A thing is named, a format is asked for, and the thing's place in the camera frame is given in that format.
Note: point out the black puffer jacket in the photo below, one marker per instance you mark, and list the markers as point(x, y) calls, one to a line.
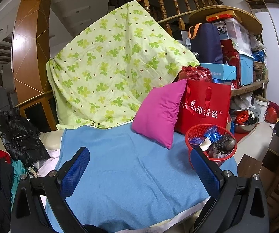
point(21, 139)

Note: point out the wooden stair railing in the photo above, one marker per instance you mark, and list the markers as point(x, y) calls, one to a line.
point(169, 12)

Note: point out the green clover quilt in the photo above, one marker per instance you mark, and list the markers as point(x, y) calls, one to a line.
point(102, 76)

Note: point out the teal garment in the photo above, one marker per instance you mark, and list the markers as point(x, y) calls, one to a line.
point(18, 170)

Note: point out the light blue shoe box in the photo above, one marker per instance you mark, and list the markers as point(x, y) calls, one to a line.
point(221, 71)

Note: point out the blue storage bin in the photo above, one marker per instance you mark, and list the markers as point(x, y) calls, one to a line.
point(246, 62)

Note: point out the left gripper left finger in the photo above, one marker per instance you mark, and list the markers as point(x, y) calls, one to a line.
point(58, 185)

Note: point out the red gift bag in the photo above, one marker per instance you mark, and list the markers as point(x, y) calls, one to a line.
point(203, 101)

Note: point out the black plastic bag ball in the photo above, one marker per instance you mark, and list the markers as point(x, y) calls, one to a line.
point(222, 147)

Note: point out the blue cardboard box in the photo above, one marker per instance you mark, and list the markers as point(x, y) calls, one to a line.
point(202, 142)

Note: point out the navy tote bag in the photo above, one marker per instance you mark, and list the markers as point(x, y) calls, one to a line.
point(206, 42)

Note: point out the wooden curved cabinet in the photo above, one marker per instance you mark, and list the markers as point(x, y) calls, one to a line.
point(30, 53)

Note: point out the blue plastic bag ball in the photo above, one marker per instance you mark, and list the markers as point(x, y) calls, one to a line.
point(212, 134)

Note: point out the white bed sheet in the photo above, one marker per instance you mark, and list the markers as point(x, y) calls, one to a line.
point(50, 163)

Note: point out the red mesh trash basket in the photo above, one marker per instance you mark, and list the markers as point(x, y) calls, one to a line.
point(198, 131)

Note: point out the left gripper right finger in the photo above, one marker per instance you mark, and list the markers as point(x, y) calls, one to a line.
point(218, 213)

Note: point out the magenta pillow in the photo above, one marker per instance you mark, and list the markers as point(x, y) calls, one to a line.
point(157, 115)

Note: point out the clear plastic storage box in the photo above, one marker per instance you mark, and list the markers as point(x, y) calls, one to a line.
point(236, 32)

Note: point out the blue fleece blanket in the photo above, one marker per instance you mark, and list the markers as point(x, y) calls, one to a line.
point(131, 182)

